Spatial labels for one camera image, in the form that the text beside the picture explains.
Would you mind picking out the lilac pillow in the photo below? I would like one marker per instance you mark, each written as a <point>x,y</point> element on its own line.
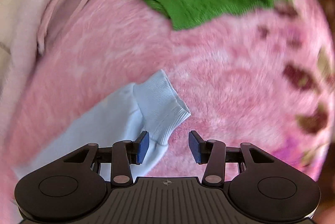
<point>65,9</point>

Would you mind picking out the light blue sweatshirt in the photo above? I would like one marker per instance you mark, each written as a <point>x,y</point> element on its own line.
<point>112,119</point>

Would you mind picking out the pink floral blanket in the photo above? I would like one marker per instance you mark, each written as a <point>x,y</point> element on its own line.
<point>222,82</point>

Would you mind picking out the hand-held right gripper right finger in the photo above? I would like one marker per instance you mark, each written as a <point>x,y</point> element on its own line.
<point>195,147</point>

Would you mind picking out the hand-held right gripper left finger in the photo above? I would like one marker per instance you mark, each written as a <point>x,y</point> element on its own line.
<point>143,147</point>

